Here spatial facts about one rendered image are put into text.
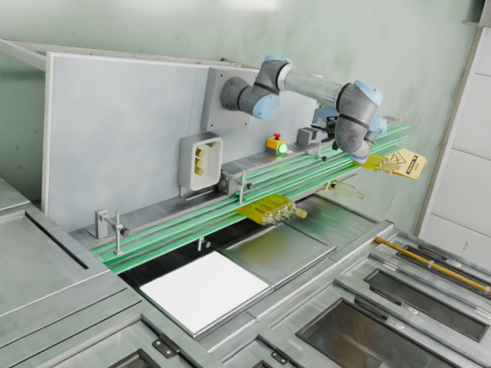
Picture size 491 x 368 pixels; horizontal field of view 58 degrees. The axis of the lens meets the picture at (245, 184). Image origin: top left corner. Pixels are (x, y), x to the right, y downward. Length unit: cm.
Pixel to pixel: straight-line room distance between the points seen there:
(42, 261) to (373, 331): 118
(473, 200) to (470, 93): 169
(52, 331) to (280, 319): 91
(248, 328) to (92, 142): 87
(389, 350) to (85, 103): 137
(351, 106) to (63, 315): 112
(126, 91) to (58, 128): 28
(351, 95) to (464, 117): 617
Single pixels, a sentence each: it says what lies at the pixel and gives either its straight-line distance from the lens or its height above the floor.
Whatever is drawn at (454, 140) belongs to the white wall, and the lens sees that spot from 787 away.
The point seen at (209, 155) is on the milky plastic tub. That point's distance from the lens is 204.
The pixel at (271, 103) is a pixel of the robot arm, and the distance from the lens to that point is 184.
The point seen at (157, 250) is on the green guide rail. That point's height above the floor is 94.
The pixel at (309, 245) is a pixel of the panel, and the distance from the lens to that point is 213.
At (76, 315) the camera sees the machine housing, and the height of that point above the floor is 135.
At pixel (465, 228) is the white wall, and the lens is 819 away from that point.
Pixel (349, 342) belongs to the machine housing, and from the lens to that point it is 174.
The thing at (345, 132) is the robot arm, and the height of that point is 140.
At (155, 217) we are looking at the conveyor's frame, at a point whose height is 86.
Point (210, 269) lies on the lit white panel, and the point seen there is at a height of 108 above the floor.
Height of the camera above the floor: 213
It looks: 36 degrees down
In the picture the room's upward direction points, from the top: 116 degrees clockwise
